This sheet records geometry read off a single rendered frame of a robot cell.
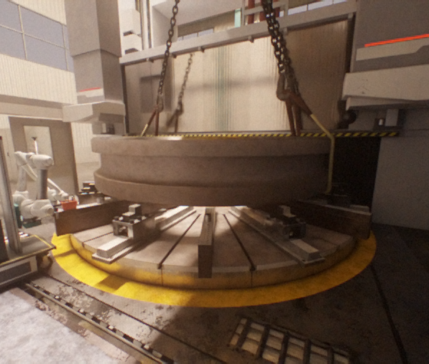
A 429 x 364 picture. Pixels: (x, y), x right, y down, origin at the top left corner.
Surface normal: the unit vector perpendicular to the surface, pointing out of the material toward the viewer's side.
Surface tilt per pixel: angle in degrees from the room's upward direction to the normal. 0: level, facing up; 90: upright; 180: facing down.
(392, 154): 90
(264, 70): 90
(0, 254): 90
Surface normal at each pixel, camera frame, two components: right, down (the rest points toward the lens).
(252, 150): 0.20, 0.18
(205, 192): -0.03, 0.18
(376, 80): -0.45, 0.17
